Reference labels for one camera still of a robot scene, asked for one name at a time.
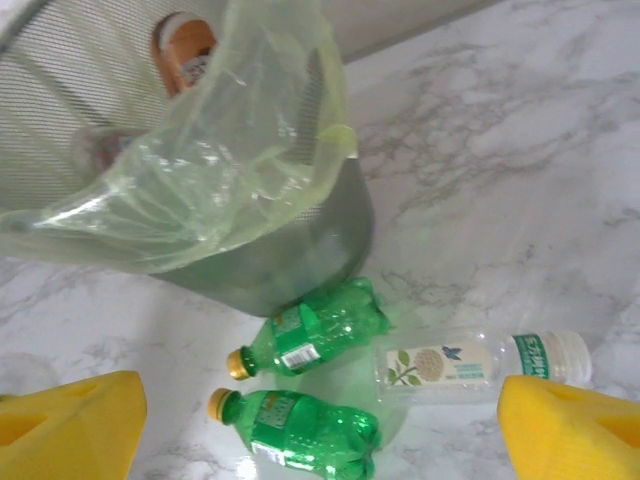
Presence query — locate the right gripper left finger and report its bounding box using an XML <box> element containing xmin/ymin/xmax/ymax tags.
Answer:
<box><xmin>0</xmin><ymin>369</ymin><xmax>149</xmax><ymax>480</ymax></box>

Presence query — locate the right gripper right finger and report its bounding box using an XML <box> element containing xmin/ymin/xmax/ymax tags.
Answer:
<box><xmin>497</xmin><ymin>374</ymin><xmax>640</xmax><ymax>480</ymax></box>

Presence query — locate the clear bottle white flower label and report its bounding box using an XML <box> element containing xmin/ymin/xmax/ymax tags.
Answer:
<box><xmin>373</xmin><ymin>328</ymin><xmax>595</xmax><ymax>404</ymax></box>

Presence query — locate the green plastic bottle yellow cap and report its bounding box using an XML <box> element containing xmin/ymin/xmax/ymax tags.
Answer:
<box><xmin>226</xmin><ymin>276</ymin><xmax>395</xmax><ymax>382</ymax></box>
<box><xmin>207</xmin><ymin>387</ymin><xmax>385</xmax><ymax>480</ymax></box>

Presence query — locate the orange bottle red label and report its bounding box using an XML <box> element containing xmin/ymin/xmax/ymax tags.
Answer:
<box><xmin>151</xmin><ymin>12</ymin><xmax>220</xmax><ymax>97</ymax></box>

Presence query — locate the pale green bin liner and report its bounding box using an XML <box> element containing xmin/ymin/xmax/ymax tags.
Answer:
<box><xmin>0</xmin><ymin>0</ymin><xmax>359</xmax><ymax>275</ymax></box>

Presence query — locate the metal mesh bin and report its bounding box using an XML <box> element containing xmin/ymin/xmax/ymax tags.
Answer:
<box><xmin>0</xmin><ymin>0</ymin><xmax>376</xmax><ymax>321</ymax></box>

